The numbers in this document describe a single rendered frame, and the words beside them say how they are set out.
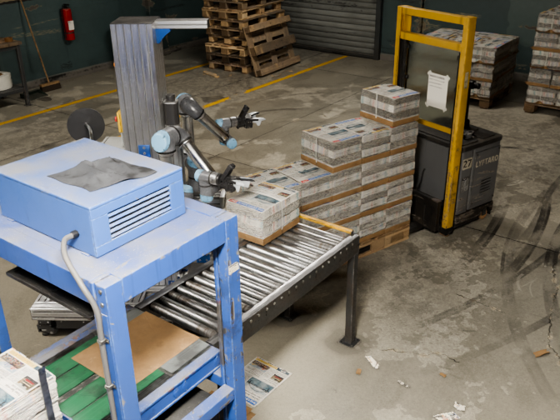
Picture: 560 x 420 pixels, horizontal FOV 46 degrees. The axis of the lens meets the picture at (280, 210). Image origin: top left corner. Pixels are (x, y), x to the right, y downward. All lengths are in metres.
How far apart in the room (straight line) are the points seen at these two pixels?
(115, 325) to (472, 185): 4.13
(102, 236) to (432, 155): 3.95
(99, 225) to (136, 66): 1.88
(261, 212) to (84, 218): 1.65
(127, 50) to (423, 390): 2.69
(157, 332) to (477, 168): 3.47
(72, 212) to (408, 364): 2.59
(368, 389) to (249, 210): 1.30
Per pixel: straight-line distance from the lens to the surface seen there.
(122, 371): 2.44
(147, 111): 4.18
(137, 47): 4.07
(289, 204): 4.01
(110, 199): 2.37
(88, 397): 2.98
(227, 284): 2.73
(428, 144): 5.87
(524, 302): 5.12
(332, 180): 4.88
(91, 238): 2.39
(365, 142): 4.98
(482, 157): 5.87
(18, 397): 2.67
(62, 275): 2.41
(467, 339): 4.63
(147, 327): 3.32
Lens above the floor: 2.71
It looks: 26 degrees down
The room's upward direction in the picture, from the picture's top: 1 degrees counter-clockwise
